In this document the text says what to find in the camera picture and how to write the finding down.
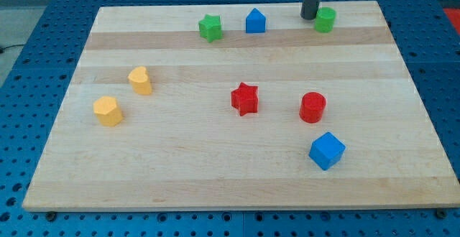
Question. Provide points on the green cylinder block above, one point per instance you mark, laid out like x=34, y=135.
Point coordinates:
x=325, y=19

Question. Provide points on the yellow hexagon block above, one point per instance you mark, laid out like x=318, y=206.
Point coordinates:
x=107, y=111

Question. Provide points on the green star block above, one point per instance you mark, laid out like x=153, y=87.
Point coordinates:
x=210, y=27

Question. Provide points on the red star block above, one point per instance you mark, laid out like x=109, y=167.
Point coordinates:
x=245, y=99

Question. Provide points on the yellow heart block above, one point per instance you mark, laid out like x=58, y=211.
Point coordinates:
x=139, y=79

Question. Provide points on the blue cube block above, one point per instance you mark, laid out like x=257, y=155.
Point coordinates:
x=326, y=151

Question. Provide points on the light wooden board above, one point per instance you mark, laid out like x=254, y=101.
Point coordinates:
x=184, y=147

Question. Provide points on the blue triangle house block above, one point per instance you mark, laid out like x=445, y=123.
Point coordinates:
x=255, y=22

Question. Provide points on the red cylinder block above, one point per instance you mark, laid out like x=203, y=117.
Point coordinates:
x=312, y=107

